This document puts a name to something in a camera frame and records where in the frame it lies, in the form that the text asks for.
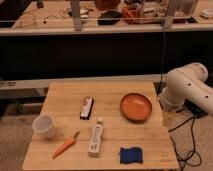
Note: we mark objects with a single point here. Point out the orange toy carrot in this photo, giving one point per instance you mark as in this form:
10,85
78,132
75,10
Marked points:
68,143

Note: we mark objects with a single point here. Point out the white bottle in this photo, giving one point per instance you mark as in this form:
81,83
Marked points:
95,140

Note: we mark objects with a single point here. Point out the grey metal post right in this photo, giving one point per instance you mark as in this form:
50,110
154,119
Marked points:
168,20

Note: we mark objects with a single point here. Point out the grey metal post left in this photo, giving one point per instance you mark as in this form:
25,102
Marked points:
75,8

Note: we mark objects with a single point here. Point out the orange ceramic bowl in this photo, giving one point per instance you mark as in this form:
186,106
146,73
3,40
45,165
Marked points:
135,107

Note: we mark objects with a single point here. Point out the black object on bench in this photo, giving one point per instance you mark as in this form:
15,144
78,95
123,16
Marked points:
110,17

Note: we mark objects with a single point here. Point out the black silver harmonica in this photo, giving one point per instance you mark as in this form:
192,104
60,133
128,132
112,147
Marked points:
86,108

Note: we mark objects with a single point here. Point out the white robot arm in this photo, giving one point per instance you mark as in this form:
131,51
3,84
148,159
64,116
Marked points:
187,83

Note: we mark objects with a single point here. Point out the blue sponge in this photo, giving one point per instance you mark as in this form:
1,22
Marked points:
131,155

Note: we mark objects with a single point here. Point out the grey metal post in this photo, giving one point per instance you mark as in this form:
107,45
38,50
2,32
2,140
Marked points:
75,8
168,20

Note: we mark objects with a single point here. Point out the orange tool on bench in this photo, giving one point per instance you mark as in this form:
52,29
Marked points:
129,16

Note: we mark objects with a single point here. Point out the white plastic cup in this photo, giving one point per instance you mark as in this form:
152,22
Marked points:
44,126

